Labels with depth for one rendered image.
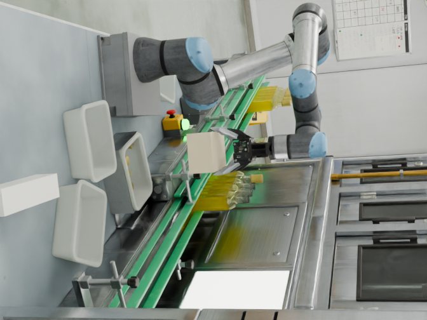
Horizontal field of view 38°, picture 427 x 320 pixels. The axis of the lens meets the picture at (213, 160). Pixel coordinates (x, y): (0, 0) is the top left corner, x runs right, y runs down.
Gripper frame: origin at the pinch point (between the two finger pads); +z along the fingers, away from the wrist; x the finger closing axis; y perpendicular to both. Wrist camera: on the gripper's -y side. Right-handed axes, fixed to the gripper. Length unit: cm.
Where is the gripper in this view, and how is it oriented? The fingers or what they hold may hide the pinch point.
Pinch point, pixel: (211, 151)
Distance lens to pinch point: 190.0
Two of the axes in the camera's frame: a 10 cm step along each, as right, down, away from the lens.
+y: -2.7, 0.7, -9.6
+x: 0.7, 10.0, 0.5
